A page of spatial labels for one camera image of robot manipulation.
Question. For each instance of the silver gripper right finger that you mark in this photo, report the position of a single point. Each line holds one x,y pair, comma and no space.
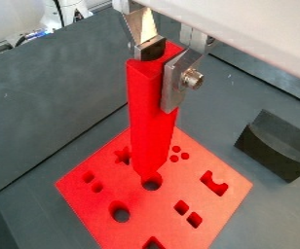
181,69

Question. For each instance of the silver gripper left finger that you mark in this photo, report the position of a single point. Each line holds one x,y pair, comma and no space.
147,44

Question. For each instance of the red arch-shaped peg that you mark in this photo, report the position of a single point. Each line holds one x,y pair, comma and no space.
151,126

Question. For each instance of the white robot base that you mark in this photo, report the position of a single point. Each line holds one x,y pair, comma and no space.
63,12

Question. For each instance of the dark grey foam mat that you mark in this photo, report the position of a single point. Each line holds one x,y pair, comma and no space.
62,83

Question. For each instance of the dark grey curved block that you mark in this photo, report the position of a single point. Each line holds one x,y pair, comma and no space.
269,140

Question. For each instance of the red shape-sorting board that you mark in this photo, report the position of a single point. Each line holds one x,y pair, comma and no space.
177,212

